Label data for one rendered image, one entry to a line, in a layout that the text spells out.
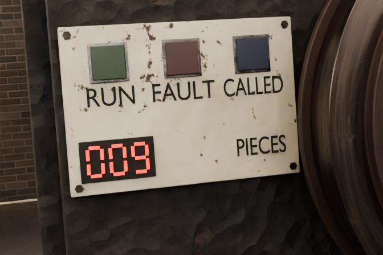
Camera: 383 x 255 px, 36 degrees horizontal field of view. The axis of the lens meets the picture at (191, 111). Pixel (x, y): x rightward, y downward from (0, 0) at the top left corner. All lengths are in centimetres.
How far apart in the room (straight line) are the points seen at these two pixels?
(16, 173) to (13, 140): 36
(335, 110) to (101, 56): 25
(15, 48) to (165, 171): 601
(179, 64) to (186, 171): 12
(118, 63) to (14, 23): 603
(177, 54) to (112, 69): 7
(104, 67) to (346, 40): 25
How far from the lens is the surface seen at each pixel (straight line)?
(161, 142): 65
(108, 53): 64
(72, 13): 66
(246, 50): 67
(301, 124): 62
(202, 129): 66
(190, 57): 65
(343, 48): 57
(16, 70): 662
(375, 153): 57
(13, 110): 662
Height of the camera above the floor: 118
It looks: 3 degrees down
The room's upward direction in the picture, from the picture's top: 4 degrees counter-clockwise
